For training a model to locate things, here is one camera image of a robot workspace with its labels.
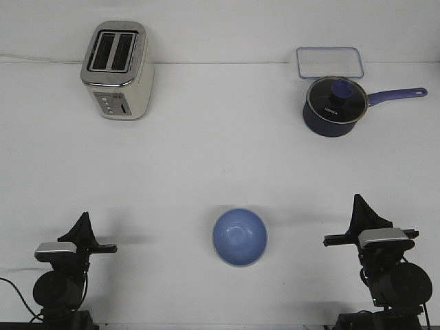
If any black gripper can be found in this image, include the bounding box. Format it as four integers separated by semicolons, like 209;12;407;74
49;212;118;275
323;194;419;275

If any blue bowl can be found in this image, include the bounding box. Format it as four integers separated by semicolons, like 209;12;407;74
212;208;268;267

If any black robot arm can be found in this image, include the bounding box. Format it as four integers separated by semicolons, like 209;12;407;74
323;194;433;329
32;212;118;329

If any dark blue saucepan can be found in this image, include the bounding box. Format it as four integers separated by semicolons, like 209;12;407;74
302;87;428;138

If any glass pot lid blue knob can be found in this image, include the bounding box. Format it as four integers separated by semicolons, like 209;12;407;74
307;76;368;124

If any clear container lid blue rim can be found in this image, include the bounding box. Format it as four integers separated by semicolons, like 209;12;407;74
296;47;364;79

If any silver cream toaster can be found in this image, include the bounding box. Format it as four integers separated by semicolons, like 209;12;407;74
80;21;155;120

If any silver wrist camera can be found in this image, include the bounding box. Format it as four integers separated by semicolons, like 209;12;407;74
358;228;410;250
34;242;77;262

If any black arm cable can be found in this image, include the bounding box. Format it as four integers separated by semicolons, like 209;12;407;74
357;254;431;327
0;277;44;323

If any white toaster power cord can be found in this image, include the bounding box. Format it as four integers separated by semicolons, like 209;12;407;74
0;52;85;65

